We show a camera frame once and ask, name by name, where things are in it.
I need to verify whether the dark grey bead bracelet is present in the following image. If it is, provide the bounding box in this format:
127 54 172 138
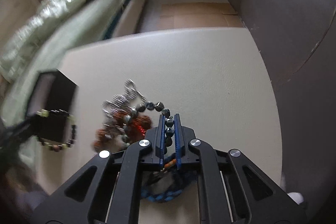
122 100 176 154

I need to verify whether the brown wooden bead bracelet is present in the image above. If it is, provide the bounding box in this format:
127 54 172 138
92 112 153 152

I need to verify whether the green and brown bead bracelet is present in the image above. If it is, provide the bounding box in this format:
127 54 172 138
36 108 77 152

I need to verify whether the silver chain necklace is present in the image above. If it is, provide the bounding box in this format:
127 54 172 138
101 78 147 132

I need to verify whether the blue braided bracelet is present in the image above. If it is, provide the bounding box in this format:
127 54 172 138
140 152 198 203

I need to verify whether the black jewelry box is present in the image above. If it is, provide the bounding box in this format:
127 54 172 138
25 70 77 143

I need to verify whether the green bed sheet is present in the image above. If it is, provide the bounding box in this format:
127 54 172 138
1 0 128 125

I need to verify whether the flattened cardboard on floor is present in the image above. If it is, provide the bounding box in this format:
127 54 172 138
157 2 244 30

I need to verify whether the pale green duvet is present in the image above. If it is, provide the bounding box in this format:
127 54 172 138
1 0 122 83

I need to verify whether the dark brown wardrobe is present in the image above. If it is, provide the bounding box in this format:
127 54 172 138
228 0 335 218

